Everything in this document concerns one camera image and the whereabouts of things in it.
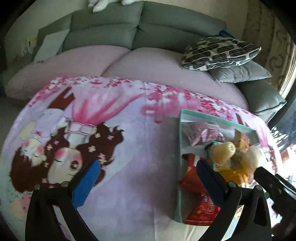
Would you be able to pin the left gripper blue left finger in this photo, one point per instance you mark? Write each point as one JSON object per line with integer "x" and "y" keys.
{"x": 85, "y": 183}

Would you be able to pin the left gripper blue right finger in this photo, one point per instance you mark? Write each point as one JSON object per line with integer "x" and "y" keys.
{"x": 214, "y": 183}

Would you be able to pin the orange bread packet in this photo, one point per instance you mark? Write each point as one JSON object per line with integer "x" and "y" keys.
{"x": 238, "y": 176}

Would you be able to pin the red nice kiss packet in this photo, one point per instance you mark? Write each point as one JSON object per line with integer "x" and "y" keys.
{"x": 203, "y": 213}

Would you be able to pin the large red patterned snack pack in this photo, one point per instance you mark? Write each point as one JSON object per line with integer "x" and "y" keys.
{"x": 190, "y": 181}

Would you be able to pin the round white bun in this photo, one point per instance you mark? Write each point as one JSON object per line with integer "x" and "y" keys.
{"x": 248, "y": 159}

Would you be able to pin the small cream jelly cup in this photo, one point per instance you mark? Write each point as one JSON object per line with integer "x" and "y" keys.
{"x": 221, "y": 153}

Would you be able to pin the pink snack packet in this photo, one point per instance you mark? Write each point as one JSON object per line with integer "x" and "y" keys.
{"x": 203, "y": 132}

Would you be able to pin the green white cracker packet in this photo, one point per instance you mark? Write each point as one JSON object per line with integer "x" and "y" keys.
{"x": 208, "y": 149}

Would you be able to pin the orange cream cracker packet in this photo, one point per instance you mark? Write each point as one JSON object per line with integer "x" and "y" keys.
{"x": 241, "y": 141}

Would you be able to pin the teal shallow cardboard tray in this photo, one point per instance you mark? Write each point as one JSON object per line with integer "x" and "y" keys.
{"x": 194, "y": 205}

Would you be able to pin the pink cartoon printed blanket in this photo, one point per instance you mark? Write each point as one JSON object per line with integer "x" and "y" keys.
{"x": 132, "y": 128}

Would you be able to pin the grey cushion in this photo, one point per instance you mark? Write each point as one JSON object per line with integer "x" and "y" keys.
{"x": 249, "y": 71}

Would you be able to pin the black white patterned pillow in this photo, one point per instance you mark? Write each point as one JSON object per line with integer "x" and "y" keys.
{"x": 218, "y": 52}

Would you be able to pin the pale pillow on sofa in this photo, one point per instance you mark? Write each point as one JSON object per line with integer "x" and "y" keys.
{"x": 51, "y": 45}

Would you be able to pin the grey sofa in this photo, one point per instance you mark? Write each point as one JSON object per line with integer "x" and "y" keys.
{"x": 147, "y": 24}

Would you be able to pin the grey white plush toy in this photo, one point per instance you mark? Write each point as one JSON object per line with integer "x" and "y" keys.
{"x": 99, "y": 5}

